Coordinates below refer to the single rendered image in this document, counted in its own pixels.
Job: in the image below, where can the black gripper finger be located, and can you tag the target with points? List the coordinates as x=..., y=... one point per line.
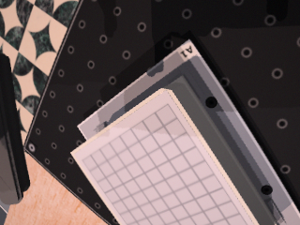
x=14, y=177

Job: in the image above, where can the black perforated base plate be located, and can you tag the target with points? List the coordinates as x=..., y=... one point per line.
x=252, y=47

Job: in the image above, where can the grey flat plate with slots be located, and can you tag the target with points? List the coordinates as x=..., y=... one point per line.
x=188, y=62

